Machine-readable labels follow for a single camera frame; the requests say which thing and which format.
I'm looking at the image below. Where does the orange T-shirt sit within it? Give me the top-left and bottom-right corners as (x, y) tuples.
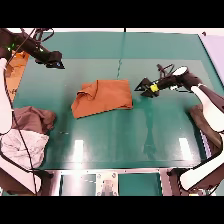
(70, 78), (134, 120)

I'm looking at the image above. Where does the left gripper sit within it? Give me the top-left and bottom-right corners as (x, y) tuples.
(43, 50), (66, 70)

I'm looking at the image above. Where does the black cable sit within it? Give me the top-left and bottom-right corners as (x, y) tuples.
(20, 28), (56, 44)
(2, 39), (39, 196)

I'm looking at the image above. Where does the silver frame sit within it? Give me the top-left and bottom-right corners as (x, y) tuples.
(42, 167), (183, 197)

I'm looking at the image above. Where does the light grey garment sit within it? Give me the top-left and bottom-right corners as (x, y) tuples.
(0, 127), (50, 170)

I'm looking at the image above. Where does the dark brown garment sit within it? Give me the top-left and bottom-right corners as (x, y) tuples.
(188, 103), (224, 158)

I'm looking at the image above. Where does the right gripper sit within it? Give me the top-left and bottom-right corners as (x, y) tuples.
(133, 77), (163, 98)

